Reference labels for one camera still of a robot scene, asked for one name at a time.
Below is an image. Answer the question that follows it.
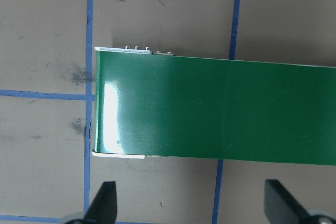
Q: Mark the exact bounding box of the green conveyor belt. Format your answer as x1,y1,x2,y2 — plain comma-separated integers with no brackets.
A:
93,47,335,165

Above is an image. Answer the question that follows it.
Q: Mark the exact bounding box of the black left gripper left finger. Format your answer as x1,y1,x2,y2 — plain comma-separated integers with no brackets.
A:
83,182,117,224

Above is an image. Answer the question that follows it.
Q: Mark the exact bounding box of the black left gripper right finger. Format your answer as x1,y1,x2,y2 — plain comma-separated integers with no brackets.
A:
264,179,311,224

